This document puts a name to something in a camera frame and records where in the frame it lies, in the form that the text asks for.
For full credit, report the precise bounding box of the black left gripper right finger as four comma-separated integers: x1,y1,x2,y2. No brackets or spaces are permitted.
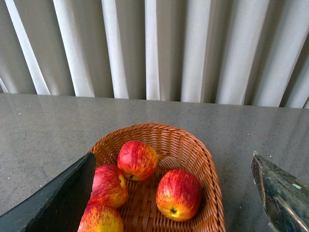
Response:
251,151,309,232

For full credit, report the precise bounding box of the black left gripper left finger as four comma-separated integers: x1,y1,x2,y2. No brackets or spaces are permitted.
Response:
0,152,96,232

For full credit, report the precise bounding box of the red apple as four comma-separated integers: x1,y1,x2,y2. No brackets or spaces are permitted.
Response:
156,169,202,222
117,140,158,182
87,164,128,209

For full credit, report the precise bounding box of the yellow-red apple in basket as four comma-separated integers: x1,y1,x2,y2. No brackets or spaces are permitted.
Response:
78,205,124,232

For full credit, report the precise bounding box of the left wicker basket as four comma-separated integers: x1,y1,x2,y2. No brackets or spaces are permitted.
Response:
91,123,225,232

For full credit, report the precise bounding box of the white pleated curtain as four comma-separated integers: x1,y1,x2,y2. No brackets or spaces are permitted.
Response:
0,0,309,108

